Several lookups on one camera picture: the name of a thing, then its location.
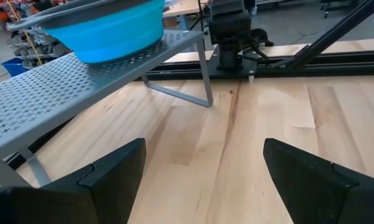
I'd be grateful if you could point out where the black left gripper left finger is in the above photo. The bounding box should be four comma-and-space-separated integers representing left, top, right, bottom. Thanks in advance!
0, 138, 147, 224

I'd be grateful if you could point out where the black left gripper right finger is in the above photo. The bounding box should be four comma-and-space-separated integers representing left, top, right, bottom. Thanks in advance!
263, 138, 374, 224

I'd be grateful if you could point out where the teal bowl with grey rim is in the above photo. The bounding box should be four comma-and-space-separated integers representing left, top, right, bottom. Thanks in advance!
7, 0, 166, 65

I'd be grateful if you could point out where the grey perforated metal shelf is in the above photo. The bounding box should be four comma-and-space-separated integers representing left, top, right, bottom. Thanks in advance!
0, 29, 214, 187

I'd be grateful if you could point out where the light wood table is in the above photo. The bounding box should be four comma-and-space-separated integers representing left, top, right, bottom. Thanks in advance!
164, 37, 374, 64
162, 0, 211, 19

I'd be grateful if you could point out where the blue bin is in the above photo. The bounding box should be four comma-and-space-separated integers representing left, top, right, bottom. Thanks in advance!
1, 57, 29, 78

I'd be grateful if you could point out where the yellow pole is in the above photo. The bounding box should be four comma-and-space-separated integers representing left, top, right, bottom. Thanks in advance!
6, 0, 44, 67

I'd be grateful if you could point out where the red storage bins rack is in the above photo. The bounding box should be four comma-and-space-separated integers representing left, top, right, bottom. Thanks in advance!
0, 0, 55, 22

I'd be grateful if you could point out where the black table frame rail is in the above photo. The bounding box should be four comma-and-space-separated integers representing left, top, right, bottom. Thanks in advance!
136, 49, 374, 81

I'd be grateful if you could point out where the black diagonal frame strut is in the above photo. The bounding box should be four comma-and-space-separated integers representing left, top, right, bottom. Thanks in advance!
273, 0, 374, 70

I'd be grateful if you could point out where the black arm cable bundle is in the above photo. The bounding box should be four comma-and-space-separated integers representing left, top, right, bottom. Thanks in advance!
236, 27, 274, 63

